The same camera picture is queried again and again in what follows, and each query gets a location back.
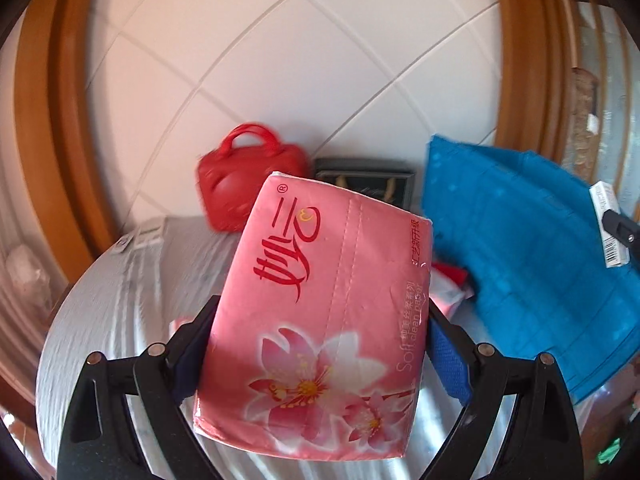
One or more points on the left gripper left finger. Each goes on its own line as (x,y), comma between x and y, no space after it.
(99,440)

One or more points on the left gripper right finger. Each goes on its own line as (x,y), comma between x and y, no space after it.
(542,437)

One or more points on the white medicine box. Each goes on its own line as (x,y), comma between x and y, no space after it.
(603,198)

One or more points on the pink flower tissue pack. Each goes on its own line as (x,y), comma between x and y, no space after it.
(317,344)

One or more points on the blue plastic crate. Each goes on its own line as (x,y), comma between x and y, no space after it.
(527,232)

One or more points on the pink pig red dress plush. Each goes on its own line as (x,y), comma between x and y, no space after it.
(449,287)

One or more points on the dark green gift bag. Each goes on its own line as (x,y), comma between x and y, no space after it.
(386,180)

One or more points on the red bear plastic case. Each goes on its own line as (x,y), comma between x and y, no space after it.
(230,177)

